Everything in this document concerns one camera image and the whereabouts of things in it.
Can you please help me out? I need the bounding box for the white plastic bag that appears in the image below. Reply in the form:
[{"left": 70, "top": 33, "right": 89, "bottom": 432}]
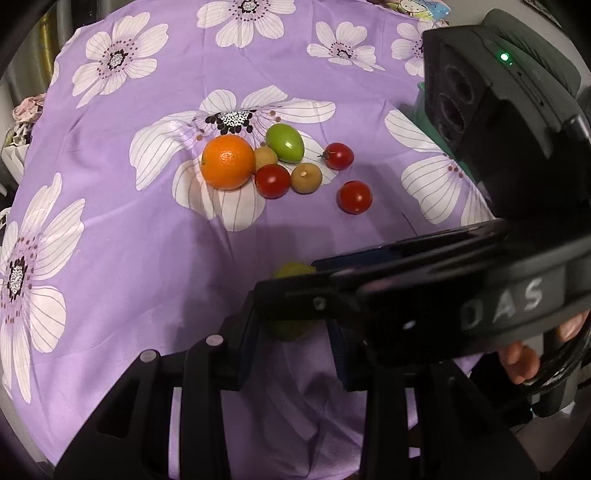
[{"left": 1, "top": 131, "right": 29, "bottom": 184}]

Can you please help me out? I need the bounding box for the green oval tomato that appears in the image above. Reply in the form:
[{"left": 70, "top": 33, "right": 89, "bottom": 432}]
[{"left": 266, "top": 123, "right": 304, "bottom": 164}]

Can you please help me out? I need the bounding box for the red cherry tomato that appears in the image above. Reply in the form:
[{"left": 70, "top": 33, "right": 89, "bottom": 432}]
[
  {"left": 254, "top": 164, "right": 290, "bottom": 199},
  {"left": 337, "top": 180, "right": 373, "bottom": 215},
  {"left": 321, "top": 142, "right": 355, "bottom": 171}
]

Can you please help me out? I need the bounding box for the brown longan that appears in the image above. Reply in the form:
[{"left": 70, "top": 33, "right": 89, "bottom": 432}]
[
  {"left": 290, "top": 163, "right": 322, "bottom": 195},
  {"left": 254, "top": 146, "right": 279, "bottom": 171}
]

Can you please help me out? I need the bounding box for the pink crumpled cloth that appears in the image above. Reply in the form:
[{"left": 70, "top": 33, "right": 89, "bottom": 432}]
[{"left": 12, "top": 93, "right": 46, "bottom": 124}]

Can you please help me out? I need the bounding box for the brown longan front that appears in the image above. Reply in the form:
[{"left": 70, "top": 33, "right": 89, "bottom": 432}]
[{"left": 290, "top": 163, "right": 322, "bottom": 195}]

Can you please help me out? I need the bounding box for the green plastic bowl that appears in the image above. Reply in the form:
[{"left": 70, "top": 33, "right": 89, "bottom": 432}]
[{"left": 401, "top": 82, "right": 476, "bottom": 182}]

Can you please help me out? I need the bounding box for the yellow-green oval fruit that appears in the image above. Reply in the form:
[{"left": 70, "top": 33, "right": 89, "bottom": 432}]
[{"left": 270, "top": 262, "right": 317, "bottom": 343}]

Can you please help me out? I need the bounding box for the right hand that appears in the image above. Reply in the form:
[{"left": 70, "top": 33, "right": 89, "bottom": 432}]
[{"left": 497, "top": 310, "right": 591, "bottom": 385}]

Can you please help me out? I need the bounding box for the purple floral tablecloth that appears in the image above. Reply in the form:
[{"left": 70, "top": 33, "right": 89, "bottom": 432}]
[{"left": 1, "top": 1, "right": 475, "bottom": 462}]

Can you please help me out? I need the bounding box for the large orange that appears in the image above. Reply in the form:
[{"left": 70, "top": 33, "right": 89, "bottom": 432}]
[{"left": 200, "top": 135, "right": 256, "bottom": 190}]

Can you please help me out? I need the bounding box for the cartoon print pillow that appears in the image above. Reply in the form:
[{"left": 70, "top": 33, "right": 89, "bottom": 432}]
[{"left": 385, "top": 0, "right": 451, "bottom": 22}]

